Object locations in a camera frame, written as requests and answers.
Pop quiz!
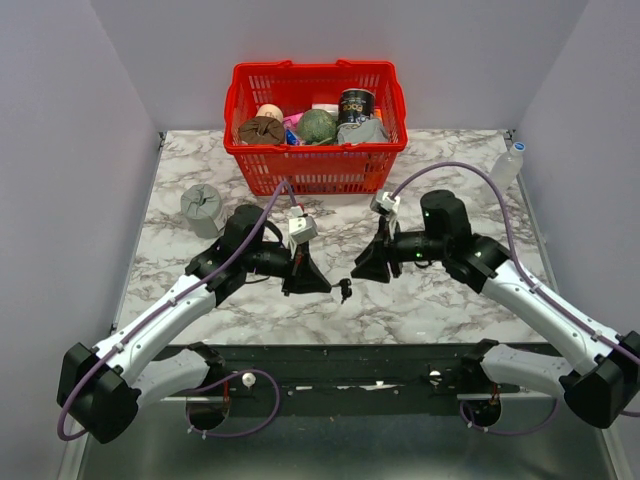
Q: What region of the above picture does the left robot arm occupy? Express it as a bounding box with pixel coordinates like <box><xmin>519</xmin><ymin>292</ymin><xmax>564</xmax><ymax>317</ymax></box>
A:
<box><xmin>57</xmin><ymin>205</ymin><xmax>332</xmax><ymax>444</ymax></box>

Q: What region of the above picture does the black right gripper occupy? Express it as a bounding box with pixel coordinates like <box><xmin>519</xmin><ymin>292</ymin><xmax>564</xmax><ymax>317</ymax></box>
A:
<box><xmin>351</xmin><ymin>214</ymin><xmax>448</xmax><ymax>284</ymax></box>

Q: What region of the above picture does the brown wrapped roll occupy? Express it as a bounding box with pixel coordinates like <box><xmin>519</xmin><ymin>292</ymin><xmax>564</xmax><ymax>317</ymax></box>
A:
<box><xmin>238</xmin><ymin>116</ymin><xmax>285</xmax><ymax>146</ymax></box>

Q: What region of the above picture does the beige egg shaped object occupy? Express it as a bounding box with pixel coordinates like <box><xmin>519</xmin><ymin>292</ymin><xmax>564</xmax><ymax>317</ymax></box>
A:
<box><xmin>256</xmin><ymin>104</ymin><xmax>284</xmax><ymax>122</ymax></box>

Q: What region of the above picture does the grey wrapped roll in basket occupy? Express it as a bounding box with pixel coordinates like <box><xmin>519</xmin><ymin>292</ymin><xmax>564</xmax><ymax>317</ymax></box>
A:
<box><xmin>337</xmin><ymin>118</ymin><xmax>389</xmax><ymax>145</ymax></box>

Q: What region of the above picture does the grey wrapped roll on table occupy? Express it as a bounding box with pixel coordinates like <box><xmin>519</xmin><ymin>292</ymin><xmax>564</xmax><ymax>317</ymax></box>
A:
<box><xmin>180</xmin><ymin>184</ymin><xmax>227</xmax><ymax>239</ymax></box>

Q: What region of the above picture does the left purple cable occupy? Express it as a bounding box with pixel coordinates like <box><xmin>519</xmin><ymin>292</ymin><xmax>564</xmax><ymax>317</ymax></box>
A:
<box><xmin>56</xmin><ymin>179</ymin><xmax>309</xmax><ymax>442</ymax></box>

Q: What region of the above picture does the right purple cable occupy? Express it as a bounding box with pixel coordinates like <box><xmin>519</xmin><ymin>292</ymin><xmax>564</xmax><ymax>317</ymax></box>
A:
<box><xmin>392</xmin><ymin>161</ymin><xmax>640</xmax><ymax>436</ymax></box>

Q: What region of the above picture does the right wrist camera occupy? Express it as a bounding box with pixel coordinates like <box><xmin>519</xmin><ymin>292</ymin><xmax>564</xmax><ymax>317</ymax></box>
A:
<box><xmin>370</xmin><ymin>190</ymin><xmax>401</xmax><ymax>216</ymax></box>

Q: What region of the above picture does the black can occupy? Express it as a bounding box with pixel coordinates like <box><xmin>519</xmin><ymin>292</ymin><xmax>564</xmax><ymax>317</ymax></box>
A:
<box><xmin>337</xmin><ymin>88</ymin><xmax>375</xmax><ymax>127</ymax></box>

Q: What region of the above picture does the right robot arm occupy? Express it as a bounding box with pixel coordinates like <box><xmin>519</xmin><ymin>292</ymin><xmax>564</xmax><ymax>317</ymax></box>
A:
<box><xmin>351</xmin><ymin>190</ymin><xmax>639</xmax><ymax>429</ymax></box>

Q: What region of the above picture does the black head key bunch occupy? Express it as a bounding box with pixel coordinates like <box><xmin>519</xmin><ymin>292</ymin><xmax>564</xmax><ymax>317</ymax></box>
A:
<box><xmin>333</xmin><ymin>278</ymin><xmax>353</xmax><ymax>304</ymax></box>

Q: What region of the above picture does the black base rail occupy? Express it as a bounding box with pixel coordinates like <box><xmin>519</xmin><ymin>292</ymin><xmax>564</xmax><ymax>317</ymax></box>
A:
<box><xmin>164</xmin><ymin>339</ymin><xmax>551</xmax><ymax>419</ymax></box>

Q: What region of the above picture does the purple cable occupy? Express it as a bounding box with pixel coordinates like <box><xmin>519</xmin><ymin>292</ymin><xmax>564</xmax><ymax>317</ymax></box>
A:
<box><xmin>392</xmin><ymin>161</ymin><xmax>640</xmax><ymax>436</ymax></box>
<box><xmin>56</xmin><ymin>179</ymin><xmax>309</xmax><ymax>442</ymax></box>

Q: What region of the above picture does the clear plastic bottle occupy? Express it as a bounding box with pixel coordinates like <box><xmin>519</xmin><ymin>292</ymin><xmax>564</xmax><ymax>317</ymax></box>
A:
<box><xmin>489</xmin><ymin>142</ymin><xmax>526</xmax><ymax>192</ymax></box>

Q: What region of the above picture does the pink packet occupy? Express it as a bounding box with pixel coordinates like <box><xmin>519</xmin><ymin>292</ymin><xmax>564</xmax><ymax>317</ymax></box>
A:
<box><xmin>283</xmin><ymin>112</ymin><xmax>304</xmax><ymax>146</ymax></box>

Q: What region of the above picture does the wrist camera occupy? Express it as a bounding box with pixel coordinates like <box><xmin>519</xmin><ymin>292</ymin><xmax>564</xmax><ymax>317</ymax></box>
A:
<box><xmin>288</xmin><ymin>214</ymin><xmax>318</xmax><ymax>247</ymax></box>
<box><xmin>370</xmin><ymin>190</ymin><xmax>401</xmax><ymax>216</ymax></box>

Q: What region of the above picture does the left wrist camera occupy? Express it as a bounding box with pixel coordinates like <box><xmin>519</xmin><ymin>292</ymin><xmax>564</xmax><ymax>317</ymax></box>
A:
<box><xmin>288</xmin><ymin>214</ymin><xmax>318</xmax><ymax>247</ymax></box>

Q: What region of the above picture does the green round ball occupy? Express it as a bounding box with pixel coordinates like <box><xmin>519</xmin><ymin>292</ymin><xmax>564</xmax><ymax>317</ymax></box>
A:
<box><xmin>296</xmin><ymin>109</ymin><xmax>337</xmax><ymax>145</ymax></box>

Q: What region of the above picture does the red plastic basket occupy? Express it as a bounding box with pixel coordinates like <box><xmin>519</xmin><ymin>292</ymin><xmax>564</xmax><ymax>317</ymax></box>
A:
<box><xmin>224</xmin><ymin>59</ymin><xmax>408</xmax><ymax>196</ymax></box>

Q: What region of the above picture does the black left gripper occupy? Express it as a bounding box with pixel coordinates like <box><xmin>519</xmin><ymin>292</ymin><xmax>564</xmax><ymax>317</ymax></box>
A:
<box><xmin>244</xmin><ymin>238</ymin><xmax>332</xmax><ymax>298</ymax></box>

